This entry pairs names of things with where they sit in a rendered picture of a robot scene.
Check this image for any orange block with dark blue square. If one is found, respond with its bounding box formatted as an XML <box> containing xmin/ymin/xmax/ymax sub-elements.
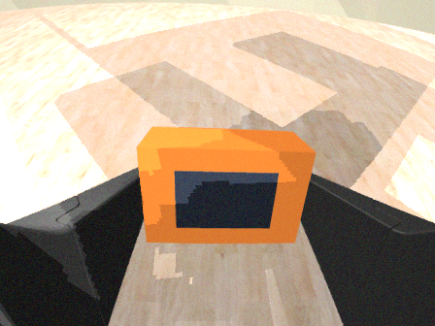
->
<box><xmin>137</xmin><ymin>127</ymin><xmax>316</xmax><ymax>244</ymax></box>

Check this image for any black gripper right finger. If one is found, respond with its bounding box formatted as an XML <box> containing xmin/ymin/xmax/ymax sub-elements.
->
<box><xmin>300</xmin><ymin>174</ymin><xmax>435</xmax><ymax>326</ymax></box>

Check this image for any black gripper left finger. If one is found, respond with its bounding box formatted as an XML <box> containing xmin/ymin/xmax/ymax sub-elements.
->
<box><xmin>0</xmin><ymin>168</ymin><xmax>145</xmax><ymax>326</ymax></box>

